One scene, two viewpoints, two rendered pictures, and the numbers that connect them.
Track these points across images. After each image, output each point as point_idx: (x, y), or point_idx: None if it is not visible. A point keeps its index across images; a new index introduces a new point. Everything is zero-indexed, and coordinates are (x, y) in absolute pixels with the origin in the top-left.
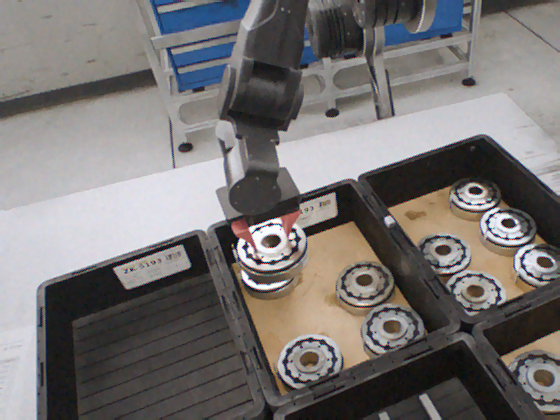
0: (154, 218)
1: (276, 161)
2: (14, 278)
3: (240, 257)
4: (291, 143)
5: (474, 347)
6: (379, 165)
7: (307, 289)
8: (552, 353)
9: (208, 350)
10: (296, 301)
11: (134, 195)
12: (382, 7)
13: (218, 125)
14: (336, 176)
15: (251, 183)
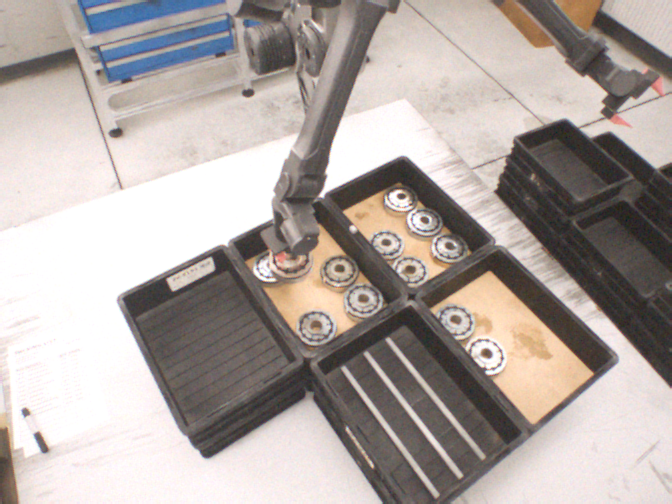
0: (152, 225)
1: (317, 227)
2: (50, 286)
3: (273, 269)
4: (247, 151)
5: (417, 308)
6: None
7: None
8: (459, 304)
9: (243, 327)
10: (294, 286)
11: (128, 205)
12: None
13: (272, 201)
14: None
15: (305, 240)
